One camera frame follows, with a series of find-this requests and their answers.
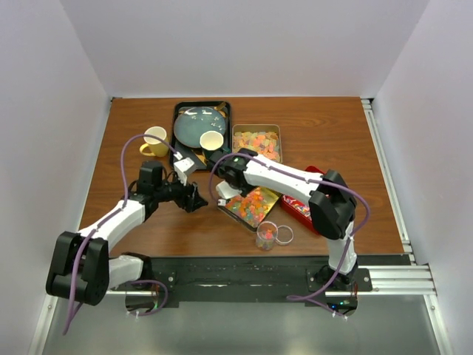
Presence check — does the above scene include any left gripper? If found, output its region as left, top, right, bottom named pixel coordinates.
left=154, top=172, right=207, bottom=213

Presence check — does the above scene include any gold tin of star candies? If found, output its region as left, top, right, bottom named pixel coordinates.
left=218, top=187, right=282, bottom=232

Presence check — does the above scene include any silver tin of gummies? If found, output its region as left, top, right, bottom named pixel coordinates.
left=232, top=124, right=282, bottom=163

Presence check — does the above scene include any red tin of lollipops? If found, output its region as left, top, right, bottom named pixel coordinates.
left=279, top=165, right=326, bottom=236

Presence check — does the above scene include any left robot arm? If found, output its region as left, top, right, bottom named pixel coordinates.
left=46, top=158, right=208, bottom=305

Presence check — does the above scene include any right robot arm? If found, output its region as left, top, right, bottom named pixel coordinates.
left=207, top=149, right=358, bottom=291

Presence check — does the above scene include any black tray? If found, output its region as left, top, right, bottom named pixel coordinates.
left=171, top=101, right=232, bottom=171

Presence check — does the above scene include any dark green cup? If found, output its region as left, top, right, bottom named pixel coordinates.
left=200, top=131, right=230, bottom=163

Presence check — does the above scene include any glass goblet jar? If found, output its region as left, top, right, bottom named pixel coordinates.
left=255, top=221, right=278, bottom=251

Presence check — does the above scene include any clear glass lid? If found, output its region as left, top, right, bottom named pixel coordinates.
left=276, top=225, right=294, bottom=246

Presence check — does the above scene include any dark teal plate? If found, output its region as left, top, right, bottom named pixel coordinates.
left=173, top=106, right=227, bottom=149

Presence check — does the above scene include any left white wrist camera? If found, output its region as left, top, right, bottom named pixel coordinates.
left=173, top=158, right=197, bottom=186

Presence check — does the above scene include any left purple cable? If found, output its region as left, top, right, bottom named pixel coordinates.
left=61, top=133, right=186, bottom=336

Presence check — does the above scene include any purple cable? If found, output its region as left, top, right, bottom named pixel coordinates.
left=208, top=152, right=372, bottom=315
left=61, top=133, right=186, bottom=336

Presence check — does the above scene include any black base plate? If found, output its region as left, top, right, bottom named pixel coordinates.
left=103, top=254, right=373, bottom=310

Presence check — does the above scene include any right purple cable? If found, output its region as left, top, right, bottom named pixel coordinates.
left=208, top=152, right=372, bottom=315

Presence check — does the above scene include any aluminium frame rail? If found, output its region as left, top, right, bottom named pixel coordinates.
left=27, top=96, right=455, bottom=355

